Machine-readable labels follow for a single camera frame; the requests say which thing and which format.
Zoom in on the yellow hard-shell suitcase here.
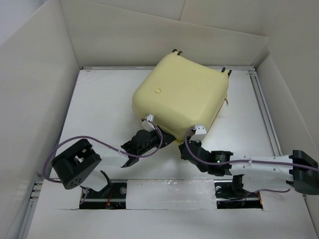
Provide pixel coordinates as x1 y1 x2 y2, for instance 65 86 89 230
132 51 231 141

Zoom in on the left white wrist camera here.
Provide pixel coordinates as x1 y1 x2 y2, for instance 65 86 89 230
142 114 155 131

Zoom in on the metal base rail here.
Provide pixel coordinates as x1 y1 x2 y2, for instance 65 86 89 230
79 179 263 210

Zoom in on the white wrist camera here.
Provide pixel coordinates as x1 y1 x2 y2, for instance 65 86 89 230
142 114 155 131
190 124 207 142

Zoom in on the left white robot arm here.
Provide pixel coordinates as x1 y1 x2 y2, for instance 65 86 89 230
51 128 176 190

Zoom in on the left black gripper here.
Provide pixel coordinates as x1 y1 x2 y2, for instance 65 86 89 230
138 125 176 156

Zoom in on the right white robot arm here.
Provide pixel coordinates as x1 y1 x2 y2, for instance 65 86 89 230
178 140 319 196

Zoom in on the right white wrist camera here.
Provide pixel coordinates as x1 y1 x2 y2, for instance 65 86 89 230
190 124 207 142

